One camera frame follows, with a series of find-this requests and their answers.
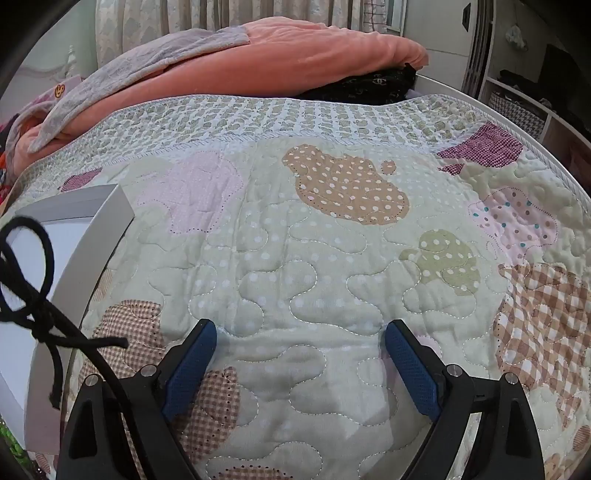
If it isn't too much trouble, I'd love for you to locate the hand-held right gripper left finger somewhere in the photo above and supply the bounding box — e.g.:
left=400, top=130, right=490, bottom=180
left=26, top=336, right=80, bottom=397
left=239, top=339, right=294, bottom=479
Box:
left=58, top=318, right=218, bottom=480

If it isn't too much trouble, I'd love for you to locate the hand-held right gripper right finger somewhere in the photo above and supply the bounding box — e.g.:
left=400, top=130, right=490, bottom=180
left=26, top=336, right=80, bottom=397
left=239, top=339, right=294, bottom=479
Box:
left=384, top=318, right=548, bottom=480

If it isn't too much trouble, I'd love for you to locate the white cardboard box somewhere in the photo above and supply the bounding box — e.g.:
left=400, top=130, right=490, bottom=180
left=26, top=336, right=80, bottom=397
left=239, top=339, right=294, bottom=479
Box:
left=0, top=184, right=136, bottom=455

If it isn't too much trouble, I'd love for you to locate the patchwork quilt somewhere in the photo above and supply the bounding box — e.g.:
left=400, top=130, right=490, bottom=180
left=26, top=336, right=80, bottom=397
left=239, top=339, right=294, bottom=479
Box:
left=0, top=92, right=591, bottom=480

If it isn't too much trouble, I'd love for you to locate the houndstooth storage basket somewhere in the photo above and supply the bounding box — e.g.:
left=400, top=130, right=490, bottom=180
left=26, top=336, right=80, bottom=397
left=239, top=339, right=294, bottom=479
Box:
left=488, top=90, right=548, bottom=141

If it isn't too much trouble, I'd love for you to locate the white shelf unit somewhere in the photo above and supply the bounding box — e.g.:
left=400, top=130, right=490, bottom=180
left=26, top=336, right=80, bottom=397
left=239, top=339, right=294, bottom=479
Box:
left=462, top=0, right=591, bottom=185

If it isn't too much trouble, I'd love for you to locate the black printed cloth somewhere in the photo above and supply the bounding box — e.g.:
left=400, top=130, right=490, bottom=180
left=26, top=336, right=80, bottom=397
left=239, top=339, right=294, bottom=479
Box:
left=295, top=64, right=419, bottom=106

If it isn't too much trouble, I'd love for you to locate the colourful cloth pile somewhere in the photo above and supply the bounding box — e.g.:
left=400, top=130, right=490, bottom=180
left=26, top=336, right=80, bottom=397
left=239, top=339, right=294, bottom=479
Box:
left=0, top=83, right=70, bottom=204

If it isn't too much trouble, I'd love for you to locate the grey lace cloth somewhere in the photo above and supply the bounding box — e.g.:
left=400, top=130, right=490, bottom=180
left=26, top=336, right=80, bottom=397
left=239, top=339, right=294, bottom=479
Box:
left=28, top=25, right=252, bottom=153

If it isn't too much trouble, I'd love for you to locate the orange blanket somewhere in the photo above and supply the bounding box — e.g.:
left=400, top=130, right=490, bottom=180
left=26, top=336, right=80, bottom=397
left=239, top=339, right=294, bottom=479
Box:
left=9, top=18, right=430, bottom=158

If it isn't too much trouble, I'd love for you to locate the white carved headboard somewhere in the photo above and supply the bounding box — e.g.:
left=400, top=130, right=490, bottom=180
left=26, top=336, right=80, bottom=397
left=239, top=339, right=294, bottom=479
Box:
left=21, top=44, right=77, bottom=86

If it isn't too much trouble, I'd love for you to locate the pale patterned curtain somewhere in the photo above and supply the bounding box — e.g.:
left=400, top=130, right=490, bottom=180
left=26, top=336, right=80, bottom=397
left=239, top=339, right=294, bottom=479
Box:
left=95, top=0, right=407, bottom=70

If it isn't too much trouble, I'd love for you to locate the black cable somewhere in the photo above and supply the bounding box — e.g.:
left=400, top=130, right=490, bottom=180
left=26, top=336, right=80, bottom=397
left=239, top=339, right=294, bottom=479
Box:
left=0, top=244, right=144, bottom=480

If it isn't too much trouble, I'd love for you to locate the black knotted cord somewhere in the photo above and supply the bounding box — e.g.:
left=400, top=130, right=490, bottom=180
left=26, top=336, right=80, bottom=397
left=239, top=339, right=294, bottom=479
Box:
left=0, top=215, right=130, bottom=409

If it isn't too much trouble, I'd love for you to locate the white bed frame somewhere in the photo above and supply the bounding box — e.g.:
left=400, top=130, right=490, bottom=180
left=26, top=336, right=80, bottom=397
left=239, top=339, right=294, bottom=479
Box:
left=416, top=74, right=591, bottom=201

